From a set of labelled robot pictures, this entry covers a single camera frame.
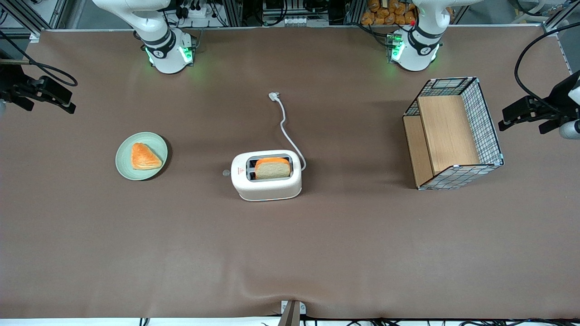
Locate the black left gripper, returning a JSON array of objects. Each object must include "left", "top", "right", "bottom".
[{"left": 498, "top": 72, "right": 580, "bottom": 135}]

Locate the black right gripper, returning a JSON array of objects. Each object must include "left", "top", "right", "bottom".
[{"left": 0, "top": 62, "right": 77, "bottom": 114}]

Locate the white two-slot toaster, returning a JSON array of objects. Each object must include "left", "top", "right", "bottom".
[{"left": 231, "top": 150, "right": 303, "bottom": 201}]

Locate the pale green plate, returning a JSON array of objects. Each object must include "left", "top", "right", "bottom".
[{"left": 115, "top": 132, "right": 169, "bottom": 181}]

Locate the triangular orange pastry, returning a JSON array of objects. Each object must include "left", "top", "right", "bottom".
[{"left": 131, "top": 143, "right": 163, "bottom": 171}]

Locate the white power strip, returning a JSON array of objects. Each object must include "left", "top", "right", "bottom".
[{"left": 179, "top": 0, "right": 216, "bottom": 19}]

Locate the bag of brown buns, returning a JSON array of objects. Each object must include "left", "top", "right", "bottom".
[{"left": 361, "top": 0, "right": 417, "bottom": 26}]

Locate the bread slice with orange crust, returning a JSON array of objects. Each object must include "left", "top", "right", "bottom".
[{"left": 254, "top": 157, "right": 291, "bottom": 180}]

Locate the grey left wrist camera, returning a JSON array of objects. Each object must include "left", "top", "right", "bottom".
[{"left": 559, "top": 119, "right": 580, "bottom": 140}]

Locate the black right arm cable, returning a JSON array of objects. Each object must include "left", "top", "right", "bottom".
[{"left": 0, "top": 29, "right": 78, "bottom": 87}]

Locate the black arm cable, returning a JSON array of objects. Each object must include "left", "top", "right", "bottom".
[
  {"left": 0, "top": 29, "right": 78, "bottom": 87},
  {"left": 514, "top": 22, "right": 580, "bottom": 116}
]

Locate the wire basket with checked liner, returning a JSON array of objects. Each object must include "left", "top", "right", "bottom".
[{"left": 402, "top": 77, "right": 505, "bottom": 191}]

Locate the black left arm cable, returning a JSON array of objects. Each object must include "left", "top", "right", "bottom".
[{"left": 514, "top": 22, "right": 580, "bottom": 116}]

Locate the aluminium frame strut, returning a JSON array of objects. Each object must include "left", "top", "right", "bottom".
[
  {"left": 0, "top": 0, "right": 68, "bottom": 43},
  {"left": 541, "top": 0, "right": 580, "bottom": 34}
]

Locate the white toaster power cable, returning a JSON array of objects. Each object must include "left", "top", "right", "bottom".
[{"left": 269, "top": 92, "right": 307, "bottom": 171}]

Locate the metal table edge bracket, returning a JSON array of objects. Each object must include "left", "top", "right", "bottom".
[{"left": 277, "top": 300, "right": 307, "bottom": 326}]

